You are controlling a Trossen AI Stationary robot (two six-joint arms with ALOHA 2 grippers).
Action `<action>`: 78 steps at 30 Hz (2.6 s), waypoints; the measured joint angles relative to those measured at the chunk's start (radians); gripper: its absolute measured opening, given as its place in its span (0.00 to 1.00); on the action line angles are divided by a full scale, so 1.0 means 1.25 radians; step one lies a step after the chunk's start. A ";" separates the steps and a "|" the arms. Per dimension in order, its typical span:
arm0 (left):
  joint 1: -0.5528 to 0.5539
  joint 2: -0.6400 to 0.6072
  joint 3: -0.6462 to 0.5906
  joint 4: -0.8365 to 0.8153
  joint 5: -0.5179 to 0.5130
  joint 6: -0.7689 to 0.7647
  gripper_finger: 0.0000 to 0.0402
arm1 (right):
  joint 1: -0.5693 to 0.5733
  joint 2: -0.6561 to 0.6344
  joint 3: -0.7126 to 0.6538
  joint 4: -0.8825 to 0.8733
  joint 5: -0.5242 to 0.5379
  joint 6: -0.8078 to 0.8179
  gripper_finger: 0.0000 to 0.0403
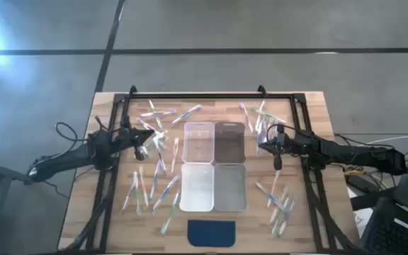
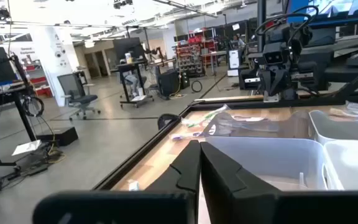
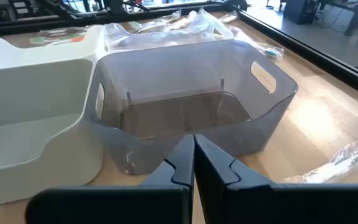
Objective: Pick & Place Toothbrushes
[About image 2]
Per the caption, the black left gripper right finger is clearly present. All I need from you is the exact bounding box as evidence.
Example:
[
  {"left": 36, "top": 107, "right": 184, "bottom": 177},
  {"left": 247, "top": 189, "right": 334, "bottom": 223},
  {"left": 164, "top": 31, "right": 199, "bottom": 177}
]
[{"left": 200, "top": 141, "right": 358, "bottom": 224}]

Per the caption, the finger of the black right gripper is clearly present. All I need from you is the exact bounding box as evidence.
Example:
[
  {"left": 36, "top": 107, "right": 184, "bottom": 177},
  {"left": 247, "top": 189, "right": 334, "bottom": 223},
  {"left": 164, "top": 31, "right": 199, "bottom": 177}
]
[
  {"left": 277, "top": 74, "right": 293, "bottom": 100},
  {"left": 261, "top": 74, "right": 278, "bottom": 97}
]

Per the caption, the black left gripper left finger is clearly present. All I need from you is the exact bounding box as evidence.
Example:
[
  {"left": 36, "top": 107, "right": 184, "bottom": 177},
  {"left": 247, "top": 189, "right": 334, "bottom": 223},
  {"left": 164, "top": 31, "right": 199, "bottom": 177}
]
[{"left": 32, "top": 139, "right": 202, "bottom": 224}]

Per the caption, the white cabinet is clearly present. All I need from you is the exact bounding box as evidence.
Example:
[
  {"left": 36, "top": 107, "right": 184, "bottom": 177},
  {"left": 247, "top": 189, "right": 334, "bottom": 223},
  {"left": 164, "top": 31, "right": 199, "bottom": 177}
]
[{"left": 227, "top": 49, "right": 242, "bottom": 77}]

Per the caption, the person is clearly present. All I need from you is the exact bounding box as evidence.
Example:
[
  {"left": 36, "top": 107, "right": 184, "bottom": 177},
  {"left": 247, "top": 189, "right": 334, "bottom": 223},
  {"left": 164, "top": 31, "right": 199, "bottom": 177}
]
[
  {"left": 231, "top": 33, "right": 246, "bottom": 50},
  {"left": 122, "top": 70, "right": 148, "bottom": 98}
]

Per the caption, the brown translucent plastic bin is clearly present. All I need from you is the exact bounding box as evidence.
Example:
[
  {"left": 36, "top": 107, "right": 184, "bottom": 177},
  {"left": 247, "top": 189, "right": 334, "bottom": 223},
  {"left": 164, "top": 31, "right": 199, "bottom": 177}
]
[{"left": 202, "top": 111, "right": 312, "bottom": 138}]

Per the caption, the clear plastic bin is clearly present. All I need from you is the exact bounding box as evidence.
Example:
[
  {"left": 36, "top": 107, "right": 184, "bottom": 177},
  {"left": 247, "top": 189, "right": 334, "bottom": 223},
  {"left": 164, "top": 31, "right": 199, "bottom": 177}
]
[{"left": 203, "top": 136, "right": 328, "bottom": 191}]

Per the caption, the red shelving rack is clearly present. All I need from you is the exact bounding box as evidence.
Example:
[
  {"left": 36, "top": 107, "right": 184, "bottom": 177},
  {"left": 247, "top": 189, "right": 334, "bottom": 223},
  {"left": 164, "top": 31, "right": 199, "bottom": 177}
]
[{"left": 175, "top": 28, "right": 219, "bottom": 78}]

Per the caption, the black computer tower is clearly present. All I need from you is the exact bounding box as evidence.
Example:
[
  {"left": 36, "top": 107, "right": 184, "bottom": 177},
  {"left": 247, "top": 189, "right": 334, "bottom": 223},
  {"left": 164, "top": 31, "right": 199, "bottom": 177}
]
[{"left": 156, "top": 68, "right": 191, "bottom": 98}]

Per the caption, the black monitor screen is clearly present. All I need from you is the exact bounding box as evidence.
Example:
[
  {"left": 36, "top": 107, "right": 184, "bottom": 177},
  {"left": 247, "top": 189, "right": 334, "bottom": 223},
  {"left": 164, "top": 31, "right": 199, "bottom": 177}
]
[{"left": 286, "top": 0, "right": 358, "bottom": 29}]

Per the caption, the purple white wrapped toothbrush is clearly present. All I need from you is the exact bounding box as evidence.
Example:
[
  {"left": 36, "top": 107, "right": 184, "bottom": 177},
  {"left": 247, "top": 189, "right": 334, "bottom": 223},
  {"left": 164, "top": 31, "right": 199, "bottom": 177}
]
[{"left": 171, "top": 132, "right": 205, "bottom": 141}]

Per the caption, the black power strip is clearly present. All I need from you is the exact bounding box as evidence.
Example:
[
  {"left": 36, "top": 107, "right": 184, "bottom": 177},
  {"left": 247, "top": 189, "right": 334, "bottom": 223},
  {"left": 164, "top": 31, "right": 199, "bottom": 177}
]
[{"left": 19, "top": 163, "right": 50, "bottom": 177}]

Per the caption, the black table clamp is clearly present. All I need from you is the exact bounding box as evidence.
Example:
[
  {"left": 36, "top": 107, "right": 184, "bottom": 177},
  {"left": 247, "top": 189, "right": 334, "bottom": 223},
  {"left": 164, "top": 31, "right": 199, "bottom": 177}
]
[{"left": 157, "top": 113, "right": 182, "bottom": 131}]

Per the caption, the black floor box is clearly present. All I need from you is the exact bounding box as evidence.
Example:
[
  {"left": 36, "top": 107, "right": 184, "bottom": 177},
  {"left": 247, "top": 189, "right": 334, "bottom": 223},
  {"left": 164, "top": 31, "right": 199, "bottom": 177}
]
[{"left": 35, "top": 126, "right": 80, "bottom": 147}]

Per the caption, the white plastic bin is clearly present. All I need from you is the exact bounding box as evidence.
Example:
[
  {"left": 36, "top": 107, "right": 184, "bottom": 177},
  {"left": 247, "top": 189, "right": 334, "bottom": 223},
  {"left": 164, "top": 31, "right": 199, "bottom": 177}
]
[{"left": 323, "top": 139, "right": 358, "bottom": 191}]

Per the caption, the white paper sheet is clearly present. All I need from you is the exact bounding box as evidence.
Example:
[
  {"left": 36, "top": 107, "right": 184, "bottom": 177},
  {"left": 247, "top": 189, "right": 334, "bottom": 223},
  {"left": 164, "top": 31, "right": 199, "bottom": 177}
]
[{"left": 11, "top": 139, "right": 43, "bottom": 157}]

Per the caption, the grey office chair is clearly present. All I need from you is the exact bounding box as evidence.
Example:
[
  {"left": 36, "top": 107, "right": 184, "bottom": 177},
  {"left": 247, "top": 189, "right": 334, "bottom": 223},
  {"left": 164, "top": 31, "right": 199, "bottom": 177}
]
[{"left": 57, "top": 73, "right": 101, "bottom": 121}]

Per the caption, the black monitor on desk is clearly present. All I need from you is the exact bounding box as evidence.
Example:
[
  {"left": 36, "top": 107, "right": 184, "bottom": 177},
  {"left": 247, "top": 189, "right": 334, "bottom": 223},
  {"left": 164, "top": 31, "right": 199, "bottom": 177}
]
[{"left": 112, "top": 37, "right": 145, "bottom": 63}]

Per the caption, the white square pillar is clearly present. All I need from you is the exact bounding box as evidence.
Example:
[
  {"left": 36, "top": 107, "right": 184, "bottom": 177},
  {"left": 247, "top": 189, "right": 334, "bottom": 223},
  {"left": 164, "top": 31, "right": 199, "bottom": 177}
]
[{"left": 29, "top": 26, "right": 79, "bottom": 106}]

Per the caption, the white metal bracket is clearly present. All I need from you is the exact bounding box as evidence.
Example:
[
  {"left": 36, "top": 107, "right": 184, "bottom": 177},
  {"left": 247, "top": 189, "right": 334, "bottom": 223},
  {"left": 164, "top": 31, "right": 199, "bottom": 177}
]
[{"left": 263, "top": 92, "right": 280, "bottom": 103}]

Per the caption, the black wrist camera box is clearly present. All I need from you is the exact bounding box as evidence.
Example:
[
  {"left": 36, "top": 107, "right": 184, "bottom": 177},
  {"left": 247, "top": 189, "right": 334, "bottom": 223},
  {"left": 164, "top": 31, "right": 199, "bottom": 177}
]
[{"left": 262, "top": 42, "right": 288, "bottom": 66}]

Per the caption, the black aluminium table frame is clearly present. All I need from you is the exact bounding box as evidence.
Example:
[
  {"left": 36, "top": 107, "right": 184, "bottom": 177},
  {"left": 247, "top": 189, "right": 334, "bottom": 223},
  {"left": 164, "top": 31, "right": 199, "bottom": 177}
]
[{"left": 93, "top": 60, "right": 358, "bottom": 190}]

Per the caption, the black cable coil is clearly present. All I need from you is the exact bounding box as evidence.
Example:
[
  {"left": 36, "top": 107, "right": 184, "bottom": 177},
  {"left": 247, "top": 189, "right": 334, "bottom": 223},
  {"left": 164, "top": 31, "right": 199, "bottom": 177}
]
[
  {"left": 22, "top": 95, "right": 45, "bottom": 118},
  {"left": 190, "top": 80, "right": 203, "bottom": 93}
]

